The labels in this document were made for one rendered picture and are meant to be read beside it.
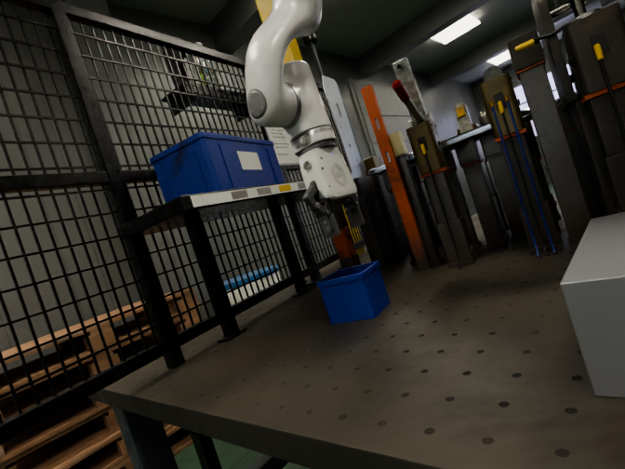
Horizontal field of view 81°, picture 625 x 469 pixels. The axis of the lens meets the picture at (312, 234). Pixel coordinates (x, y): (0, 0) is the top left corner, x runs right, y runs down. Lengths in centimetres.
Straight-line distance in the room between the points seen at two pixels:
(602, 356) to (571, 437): 7
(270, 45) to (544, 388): 58
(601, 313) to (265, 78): 53
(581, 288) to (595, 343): 5
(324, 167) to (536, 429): 48
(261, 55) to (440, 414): 55
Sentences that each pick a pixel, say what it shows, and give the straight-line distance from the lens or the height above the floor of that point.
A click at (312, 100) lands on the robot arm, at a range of 70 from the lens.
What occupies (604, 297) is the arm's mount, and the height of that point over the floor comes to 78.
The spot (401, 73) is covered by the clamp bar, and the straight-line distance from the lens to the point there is 99.
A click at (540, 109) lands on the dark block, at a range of 85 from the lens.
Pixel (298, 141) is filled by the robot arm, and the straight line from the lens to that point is 69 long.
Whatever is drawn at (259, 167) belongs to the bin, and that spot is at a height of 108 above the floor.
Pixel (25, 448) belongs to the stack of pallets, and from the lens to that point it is 212.
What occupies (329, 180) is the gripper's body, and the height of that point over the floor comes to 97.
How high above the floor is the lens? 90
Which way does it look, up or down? 1 degrees down
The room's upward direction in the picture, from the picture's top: 18 degrees counter-clockwise
